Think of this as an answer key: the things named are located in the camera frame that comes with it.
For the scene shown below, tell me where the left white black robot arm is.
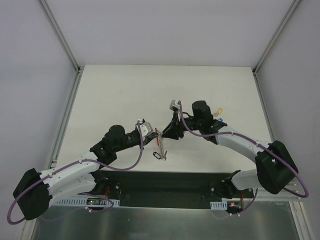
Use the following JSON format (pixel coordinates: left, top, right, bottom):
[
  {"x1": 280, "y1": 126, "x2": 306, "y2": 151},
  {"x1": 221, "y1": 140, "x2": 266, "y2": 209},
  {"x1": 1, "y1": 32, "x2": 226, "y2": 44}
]
[{"x1": 7, "y1": 121, "x2": 158, "y2": 225}]

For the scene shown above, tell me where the aluminium frame post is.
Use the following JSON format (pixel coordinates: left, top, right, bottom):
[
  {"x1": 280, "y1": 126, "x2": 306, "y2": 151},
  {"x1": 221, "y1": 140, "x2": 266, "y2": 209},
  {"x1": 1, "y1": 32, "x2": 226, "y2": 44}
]
[
  {"x1": 251, "y1": 0, "x2": 302, "y2": 75},
  {"x1": 37, "y1": 0, "x2": 84, "y2": 74}
]

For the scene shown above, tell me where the right white cable duct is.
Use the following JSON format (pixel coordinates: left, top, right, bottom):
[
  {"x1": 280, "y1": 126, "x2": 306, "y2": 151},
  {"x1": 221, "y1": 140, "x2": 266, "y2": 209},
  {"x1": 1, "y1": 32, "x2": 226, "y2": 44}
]
[{"x1": 210, "y1": 201, "x2": 228, "y2": 211}]

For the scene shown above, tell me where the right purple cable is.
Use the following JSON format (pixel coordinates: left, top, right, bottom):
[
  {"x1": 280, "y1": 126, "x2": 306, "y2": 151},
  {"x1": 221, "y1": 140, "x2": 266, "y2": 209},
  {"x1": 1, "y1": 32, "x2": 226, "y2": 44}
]
[{"x1": 177, "y1": 100, "x2": 309, "y2": 218}]

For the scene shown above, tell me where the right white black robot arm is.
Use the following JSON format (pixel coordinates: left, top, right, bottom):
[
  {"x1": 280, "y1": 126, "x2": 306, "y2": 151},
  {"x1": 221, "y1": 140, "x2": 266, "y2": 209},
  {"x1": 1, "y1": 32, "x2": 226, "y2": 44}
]
[{"x1": 162, "y1": 100, "x2": 298, "y2": 199}]

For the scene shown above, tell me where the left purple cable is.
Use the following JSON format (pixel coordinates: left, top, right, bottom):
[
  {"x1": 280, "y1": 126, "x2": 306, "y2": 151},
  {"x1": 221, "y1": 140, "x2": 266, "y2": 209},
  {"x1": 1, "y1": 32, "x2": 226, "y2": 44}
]
[{"x1": 6, "y1": 120, "x2": 146, "y2": 225}]

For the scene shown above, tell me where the yellow tagged key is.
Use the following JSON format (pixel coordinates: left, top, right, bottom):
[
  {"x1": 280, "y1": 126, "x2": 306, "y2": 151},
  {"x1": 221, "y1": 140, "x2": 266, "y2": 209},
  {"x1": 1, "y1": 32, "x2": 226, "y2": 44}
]
[{"x1": 213, "y1": 107, "x2": 223, "y2": 117}]

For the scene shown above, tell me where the left white cable duct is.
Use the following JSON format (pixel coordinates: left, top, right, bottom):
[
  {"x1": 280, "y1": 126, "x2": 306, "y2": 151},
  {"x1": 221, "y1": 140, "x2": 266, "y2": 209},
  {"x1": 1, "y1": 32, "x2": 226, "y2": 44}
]
[{"x1": 52, "y1": 196, "x2": 120, "y2": 208}]

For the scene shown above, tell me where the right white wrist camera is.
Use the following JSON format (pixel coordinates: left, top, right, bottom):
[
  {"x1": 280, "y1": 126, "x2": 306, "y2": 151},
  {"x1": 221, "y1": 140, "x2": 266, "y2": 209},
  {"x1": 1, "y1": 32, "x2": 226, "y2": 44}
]
[{"x1": 169, "y1": 99, "x2": 180, "y2": 112}]

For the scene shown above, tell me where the purple cable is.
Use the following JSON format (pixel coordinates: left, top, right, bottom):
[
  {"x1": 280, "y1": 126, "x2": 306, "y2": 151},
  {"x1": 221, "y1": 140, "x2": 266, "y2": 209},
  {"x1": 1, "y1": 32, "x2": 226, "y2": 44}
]
[
  {"x1": 6, "y1": 120, "x2": 146, "y2": 225},
  {"x1": 177, "y1": 100, "x2": 309, "y2": 218}
]

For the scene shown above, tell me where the right aluminium frame post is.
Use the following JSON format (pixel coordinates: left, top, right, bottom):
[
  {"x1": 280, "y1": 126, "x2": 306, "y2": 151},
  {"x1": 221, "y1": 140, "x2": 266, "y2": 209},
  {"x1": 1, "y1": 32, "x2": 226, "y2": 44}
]
[{"x1": 251, "y1": 0, "x2": 302, "y2": 75}]

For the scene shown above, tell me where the red handled metal keyring holder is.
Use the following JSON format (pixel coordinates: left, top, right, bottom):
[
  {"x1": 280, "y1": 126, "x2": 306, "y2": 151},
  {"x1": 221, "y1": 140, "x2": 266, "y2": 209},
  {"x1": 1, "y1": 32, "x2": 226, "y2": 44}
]
[{"x1": 152, "y1": 128, "x2": 167, "y2": 161}]

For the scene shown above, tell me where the left aluminium frame post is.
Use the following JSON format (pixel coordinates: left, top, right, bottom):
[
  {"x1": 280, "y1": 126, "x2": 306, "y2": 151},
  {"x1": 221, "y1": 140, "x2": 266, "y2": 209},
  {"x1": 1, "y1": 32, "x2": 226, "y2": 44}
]
[{"x1": 37, "y1": 0, "x2": 84, "y2": 74}]

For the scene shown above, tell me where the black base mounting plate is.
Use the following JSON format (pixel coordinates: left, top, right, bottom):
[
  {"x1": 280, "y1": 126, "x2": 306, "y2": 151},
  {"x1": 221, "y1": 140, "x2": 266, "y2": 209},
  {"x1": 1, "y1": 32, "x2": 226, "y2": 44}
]
[{"x1": 92, "y1": 170, "x2": 254, "y2": 209}]

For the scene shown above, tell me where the white cable duct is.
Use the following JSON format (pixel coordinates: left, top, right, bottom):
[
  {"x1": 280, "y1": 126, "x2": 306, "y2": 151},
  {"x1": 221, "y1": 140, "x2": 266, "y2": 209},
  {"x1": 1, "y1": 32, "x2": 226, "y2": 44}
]
[
  {"x1": 52, "y1": 196, "x2": 120, "y2": 208},
  {"x1": 210, "y1": 201, "x2": 228, "y2": 211}
]

